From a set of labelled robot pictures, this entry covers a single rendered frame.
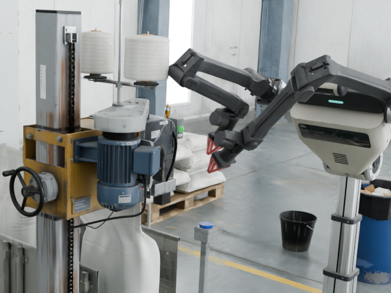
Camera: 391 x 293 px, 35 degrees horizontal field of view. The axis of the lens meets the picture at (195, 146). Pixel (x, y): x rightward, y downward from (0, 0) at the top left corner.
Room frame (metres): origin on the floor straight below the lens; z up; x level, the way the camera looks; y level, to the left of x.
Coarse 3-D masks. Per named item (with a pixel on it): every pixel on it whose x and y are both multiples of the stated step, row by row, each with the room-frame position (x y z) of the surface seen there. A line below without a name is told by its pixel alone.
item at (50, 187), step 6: (42, 174) 2.14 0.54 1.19; (48, 174) 2.15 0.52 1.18; (30, 180) 2.15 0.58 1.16; (42, 180) 2.12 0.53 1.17; (48, 180) 2.13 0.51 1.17; (54, 180) 2.14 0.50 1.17; (36, 186) 2.14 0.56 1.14; (48, 186) 2.11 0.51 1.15; (54, 186) 2.13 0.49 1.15; (48, 192) 2.11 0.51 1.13; (54, 192) 2.13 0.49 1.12; (36, 198) 2.14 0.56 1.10; (48, 198) 2.12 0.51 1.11; (54, 198) 2.14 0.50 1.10
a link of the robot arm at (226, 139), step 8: (216, 136) 2.29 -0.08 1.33; (224, 136) 2.25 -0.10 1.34; (232, 136) 2.26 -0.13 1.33; (240, 136) 2.29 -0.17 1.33; (216, 144) 2.27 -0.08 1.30; (224, 144) 2.26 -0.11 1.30; (232, 144) 2.27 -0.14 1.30; (240, 144) 2.27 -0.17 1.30; (248, 144) 2.25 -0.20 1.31; (256, 144) 2.25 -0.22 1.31
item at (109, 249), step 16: (96, 224) 2.62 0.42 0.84; (112, 224) 2.59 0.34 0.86; (128, 224) 2.55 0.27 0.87; (96, 240) 2.58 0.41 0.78; (112, 240) 2.52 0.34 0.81; (128, 240) 2.49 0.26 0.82; (144, 240) 2.50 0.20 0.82; (96, 256) 2.57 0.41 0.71; (112, 256) 2.51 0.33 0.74; (128, 256) 2.46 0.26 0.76; (144, 256) 2.45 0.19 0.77; (112, 272) 2.50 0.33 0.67; (128, 272) 2.45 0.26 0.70; (144, 272) 2.44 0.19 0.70; (112, 288) 2.49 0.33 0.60; (128, 288) 2.45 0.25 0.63; (144, 288) 2.45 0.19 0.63
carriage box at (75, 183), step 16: (32, 128) 2.23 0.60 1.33; (80, 128) 2.31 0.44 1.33; (32, 144) 2.28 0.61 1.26; (64, 144) 2.13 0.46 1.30; (32, 160) 2.23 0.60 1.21; (64, 176) 2.13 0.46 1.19; (80, 176) 2.18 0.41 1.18; (96, 176) 2.25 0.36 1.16; (64, 192) 2.13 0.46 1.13; (80, 192) 2.18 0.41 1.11; (96, 192) 2.25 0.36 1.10; (48, 208) 2.18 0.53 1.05; (64, 208) 2.13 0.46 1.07; (96, 208) 2.25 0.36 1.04
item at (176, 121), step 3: (165, 117) 2.66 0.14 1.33; (171, 117) 2.65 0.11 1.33; (174, 117) 2.66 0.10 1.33; (177, 117) 2.66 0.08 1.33; (180, 117) 2.67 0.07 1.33; (174, 120) 2.64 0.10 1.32; (177, 120) 2.63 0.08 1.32; (180, 120) 2.64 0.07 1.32; (183, 120) 2.66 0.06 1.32; (174, 123) 2.64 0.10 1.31; (177, 123) 2.63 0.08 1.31; (180, 123) 2.64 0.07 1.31; (177, 126) 2.63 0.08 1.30; (177, 129) 2.63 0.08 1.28; (177, 132) 2.63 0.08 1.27; (177, 135) 2.63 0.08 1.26; (177, 138) 2.63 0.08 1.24
